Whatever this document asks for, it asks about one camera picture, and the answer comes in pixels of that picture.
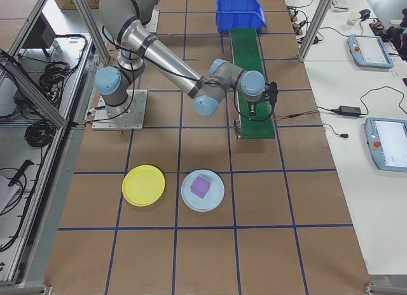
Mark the purple foam block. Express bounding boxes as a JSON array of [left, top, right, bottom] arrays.
[[189, 175, 212, 200]]

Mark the light blue round plate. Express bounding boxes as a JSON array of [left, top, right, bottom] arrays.
[[180, 168, 226, 213]]

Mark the yellow round plate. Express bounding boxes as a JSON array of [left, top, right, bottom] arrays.
[[121, 164, 167, 208]]

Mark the green conveyor belt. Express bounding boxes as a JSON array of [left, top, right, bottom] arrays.
[[228, 27, 277, 141]]

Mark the blue plastic storage bin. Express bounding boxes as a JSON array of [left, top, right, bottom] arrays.
[[215, 0, 268, 35]]

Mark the black desktop power brick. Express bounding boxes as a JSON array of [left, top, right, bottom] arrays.
[[330, 105, 362, 117]]

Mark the grey-blue teach pendant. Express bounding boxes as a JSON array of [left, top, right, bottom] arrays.
[[346, 34, 394, 70], [363, 116, 407, 173]]

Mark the white side table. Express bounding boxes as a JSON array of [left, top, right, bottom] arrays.
[[281, 0, 407, 277]]

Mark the black handheld tool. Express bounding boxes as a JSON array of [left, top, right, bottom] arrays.
[[6, 160, 35, 187]]

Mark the thin red power wire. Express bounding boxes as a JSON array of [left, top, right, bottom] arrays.
[[273, 110, 320, 121]]

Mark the aluminium frame post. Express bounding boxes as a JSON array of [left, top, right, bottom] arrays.
[[296, 0, 338, 62]]

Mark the loose black plug cable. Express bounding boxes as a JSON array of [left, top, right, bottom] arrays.
[[322, 123, 350, 139]]

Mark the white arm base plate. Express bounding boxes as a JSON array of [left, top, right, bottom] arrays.
[[91, 88, 149, 132], [149, 9, 160, 34]]

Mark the coiled black cable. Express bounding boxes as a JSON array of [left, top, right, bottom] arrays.
[[38, 61, 79, 93], [24, 120, 57, 149]]

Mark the aluminium V-shaped frame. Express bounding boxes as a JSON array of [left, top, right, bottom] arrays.
[[0, 0, 111, 288]]

